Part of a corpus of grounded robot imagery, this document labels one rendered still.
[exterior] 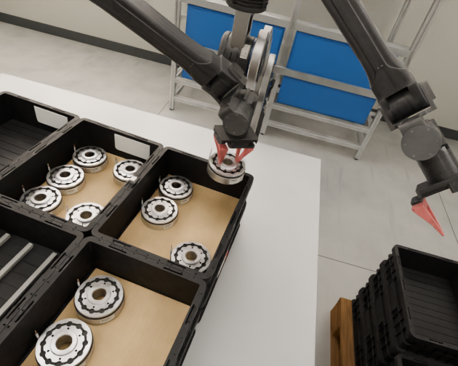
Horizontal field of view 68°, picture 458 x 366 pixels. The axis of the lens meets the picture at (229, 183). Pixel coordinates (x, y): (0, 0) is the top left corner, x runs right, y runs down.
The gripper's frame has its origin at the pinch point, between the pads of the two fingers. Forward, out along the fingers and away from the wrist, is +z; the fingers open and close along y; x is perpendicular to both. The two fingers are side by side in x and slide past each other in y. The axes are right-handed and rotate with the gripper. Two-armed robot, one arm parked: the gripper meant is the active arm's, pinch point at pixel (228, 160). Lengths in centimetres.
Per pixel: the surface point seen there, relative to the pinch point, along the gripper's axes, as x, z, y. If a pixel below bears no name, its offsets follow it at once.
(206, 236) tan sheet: -9.8, 19.5, -5.5
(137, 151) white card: 24.8, 16.1, -20.1
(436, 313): -38, 49, 85
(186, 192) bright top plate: 5.8, 17.2, -7.9
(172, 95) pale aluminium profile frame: 193, 91, 34
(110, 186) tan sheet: 14.2, 21.2, -29.1
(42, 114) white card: 46, 16, -48
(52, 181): 16, 19, -45
